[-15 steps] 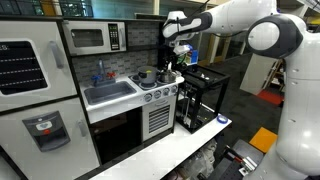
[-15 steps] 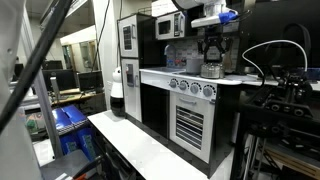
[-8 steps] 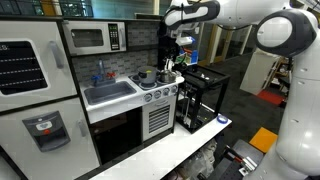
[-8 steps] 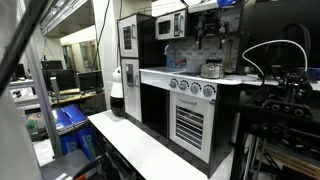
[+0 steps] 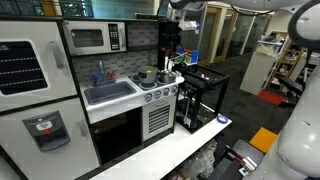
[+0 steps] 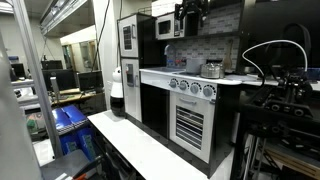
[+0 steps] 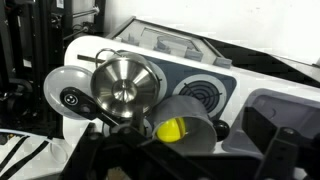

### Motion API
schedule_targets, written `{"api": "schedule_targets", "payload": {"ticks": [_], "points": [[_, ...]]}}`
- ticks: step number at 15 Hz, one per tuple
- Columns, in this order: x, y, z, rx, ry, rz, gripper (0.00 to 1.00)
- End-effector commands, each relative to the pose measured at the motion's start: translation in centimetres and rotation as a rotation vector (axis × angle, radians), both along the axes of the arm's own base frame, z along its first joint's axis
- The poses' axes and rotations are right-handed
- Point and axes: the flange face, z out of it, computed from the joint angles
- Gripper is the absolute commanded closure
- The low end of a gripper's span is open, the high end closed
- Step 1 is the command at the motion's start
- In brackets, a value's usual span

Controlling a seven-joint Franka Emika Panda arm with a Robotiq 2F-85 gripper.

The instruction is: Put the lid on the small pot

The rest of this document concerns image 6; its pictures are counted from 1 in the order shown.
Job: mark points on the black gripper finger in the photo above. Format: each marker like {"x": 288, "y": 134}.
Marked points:
{"x": 203, "y": 16}
{"x": 180, "y": 11}

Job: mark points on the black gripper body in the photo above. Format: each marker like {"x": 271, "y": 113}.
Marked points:
{"x": 193, "y": 5}

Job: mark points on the silver pot lid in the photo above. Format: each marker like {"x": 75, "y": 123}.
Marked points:
{"x": 211, "y": 65}

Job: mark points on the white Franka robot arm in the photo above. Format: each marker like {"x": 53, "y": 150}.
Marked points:
{"x": 13, "y": 133}

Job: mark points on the large grey pot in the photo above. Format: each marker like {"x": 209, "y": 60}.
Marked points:
{"x": 194, "y": 66}

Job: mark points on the small silver pot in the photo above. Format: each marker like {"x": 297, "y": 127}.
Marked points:
{"x": 211, "y": 73}

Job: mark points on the toy microwave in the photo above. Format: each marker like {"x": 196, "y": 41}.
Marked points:
{"x": 166, "y": 28}

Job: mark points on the grey toy faucet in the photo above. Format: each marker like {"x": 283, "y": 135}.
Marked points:
{"x": 170, "y": 53}

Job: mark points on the wooden spatula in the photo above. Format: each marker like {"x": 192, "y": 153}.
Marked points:
{"x": 228, "y": 56}

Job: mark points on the white freezer door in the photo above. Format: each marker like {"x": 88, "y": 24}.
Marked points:
{"x": 133, "y": 46}

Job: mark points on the grey toy sink basin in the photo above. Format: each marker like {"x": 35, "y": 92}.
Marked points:
{"x": 163, "y": 69}

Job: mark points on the white black toy kitchen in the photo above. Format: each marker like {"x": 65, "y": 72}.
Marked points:
{"x": 186, "y": 80}

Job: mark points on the grey stove knob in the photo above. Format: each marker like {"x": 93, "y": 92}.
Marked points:
{"x": 194, "y": 88}
{"x": 208, "y": 91}
{"x": 183, "y": 85}
{"x": 173, "y": 83}

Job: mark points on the white printer tube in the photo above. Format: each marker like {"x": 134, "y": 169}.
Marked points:
{"x": 276, "y": 42}

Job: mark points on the grey ice dispenser panel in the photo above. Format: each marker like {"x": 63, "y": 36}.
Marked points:
{"x": 130, "y": 75}

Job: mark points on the white fridge door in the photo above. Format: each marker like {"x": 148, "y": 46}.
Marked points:
{"x": 136, "y": 103}

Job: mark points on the white toy oven door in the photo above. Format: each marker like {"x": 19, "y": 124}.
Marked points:
{"x": 191, "y": 123}

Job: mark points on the black computer monitor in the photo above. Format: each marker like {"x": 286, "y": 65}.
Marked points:
{"x": 58, "y": 80}
{"x": 90, "y": 81}

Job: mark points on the blue hockey box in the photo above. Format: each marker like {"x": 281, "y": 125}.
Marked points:
{"x": 68, "y": 116}
{"x": 78, "y": 143}

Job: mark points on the aluminium extrusion post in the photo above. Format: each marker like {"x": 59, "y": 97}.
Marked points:
{"x": 36, "y": 83}

